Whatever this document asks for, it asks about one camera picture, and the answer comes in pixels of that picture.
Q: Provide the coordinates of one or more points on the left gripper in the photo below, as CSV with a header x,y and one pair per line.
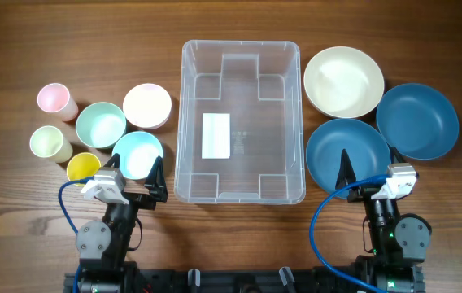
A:
x,y
156,183

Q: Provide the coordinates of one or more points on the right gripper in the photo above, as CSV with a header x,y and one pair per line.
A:
x,y
347,174

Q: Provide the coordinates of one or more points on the dark blue plate front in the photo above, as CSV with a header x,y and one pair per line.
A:
x,y
367,150

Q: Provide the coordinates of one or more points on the dark blue plate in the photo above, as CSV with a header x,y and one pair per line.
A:
x,y
418,120
367,150

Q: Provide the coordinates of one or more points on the yellow cup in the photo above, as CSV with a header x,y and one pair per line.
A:
x,y
82,165

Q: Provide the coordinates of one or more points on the cream plate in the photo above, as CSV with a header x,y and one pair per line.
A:
x,y
343,82

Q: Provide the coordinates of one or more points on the pale green cup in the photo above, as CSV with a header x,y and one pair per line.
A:
x,y
48,142

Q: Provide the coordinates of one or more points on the pink cup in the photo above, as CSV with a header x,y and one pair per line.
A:
x,y
56,99

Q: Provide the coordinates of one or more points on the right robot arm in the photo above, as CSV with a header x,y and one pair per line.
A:
x,y
399,241

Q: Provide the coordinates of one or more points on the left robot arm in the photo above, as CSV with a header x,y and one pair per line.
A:
x,y
103,245

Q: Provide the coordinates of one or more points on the white label in container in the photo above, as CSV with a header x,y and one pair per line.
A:
x,y
216,136

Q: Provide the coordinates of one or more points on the clear plastic storage container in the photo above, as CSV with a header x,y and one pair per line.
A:
x,y
259,84

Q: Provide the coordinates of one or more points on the light blue bowl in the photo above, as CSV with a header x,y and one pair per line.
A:
x,y
138,152

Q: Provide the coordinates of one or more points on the mint green bowl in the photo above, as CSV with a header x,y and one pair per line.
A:
x,y
101,125

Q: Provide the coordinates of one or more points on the pink bowl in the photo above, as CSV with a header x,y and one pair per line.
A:
x,y
147,106

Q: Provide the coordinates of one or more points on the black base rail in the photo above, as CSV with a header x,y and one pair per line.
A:
x,y
318,279

